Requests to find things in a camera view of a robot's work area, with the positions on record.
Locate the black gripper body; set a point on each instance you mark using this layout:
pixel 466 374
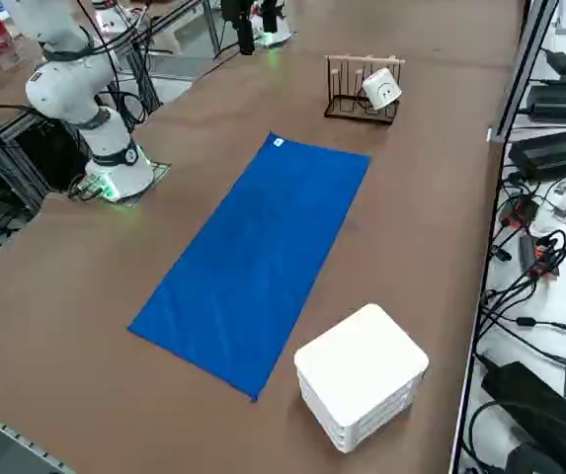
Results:
pixel 235 9

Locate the blue microfibre towel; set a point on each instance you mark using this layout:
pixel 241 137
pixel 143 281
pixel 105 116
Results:
pixel 253 257

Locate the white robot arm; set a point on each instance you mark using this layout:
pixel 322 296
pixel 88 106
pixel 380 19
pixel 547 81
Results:
pixel 65 94
pixel 285 38

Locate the white control box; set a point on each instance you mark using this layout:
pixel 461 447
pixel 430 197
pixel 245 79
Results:
pixel 112 20

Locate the white smiley cup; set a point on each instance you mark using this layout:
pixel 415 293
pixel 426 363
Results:
pixel 381 89

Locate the small black power adapter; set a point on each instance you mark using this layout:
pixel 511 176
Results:
pixel 560 61

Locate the black power supply brick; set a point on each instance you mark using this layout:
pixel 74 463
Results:
pixel 564 101

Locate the black finned power supply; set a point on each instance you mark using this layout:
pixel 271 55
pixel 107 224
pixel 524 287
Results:
pixel 554 153

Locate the red and black connector block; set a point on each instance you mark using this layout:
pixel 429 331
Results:
pixel 519 212

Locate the black adapter with orange plugs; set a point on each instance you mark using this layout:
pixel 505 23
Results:
pixel 539 257

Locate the black bag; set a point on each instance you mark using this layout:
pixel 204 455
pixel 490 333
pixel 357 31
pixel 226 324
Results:
pixel 539 419

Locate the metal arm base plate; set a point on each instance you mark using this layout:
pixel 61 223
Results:
pixel 161 168

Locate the aluminium camera post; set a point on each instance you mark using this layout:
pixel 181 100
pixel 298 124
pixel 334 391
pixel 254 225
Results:
pixel 524 64

